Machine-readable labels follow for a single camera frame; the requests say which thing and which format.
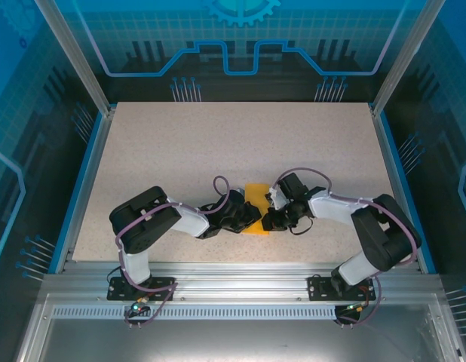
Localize blue edge strip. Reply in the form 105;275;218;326
378;112;437;275
48;112;106;275

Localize orange cloth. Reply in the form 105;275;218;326
240;183;271;238

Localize aluminium frame post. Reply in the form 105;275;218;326
33;0;117;118
369;0;434;118

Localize steel sheet panel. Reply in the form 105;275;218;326
14;293;466;362

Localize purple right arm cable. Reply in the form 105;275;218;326
272;169;422;327

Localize small connector with green light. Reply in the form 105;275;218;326
127;299;150;317
344;301;370;314

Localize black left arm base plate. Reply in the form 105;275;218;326
107;277;176;302

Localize aluminium side rail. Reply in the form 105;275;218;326
369;107;426;275
54;107;117;275

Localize aluminium mounting beam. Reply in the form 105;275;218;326
40;261;443;302

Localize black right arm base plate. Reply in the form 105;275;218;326
307;275;378;302

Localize slotted grey cable duct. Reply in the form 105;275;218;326
50;305;342;321

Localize thin black right gripper cable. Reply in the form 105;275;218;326
288;216;314;237

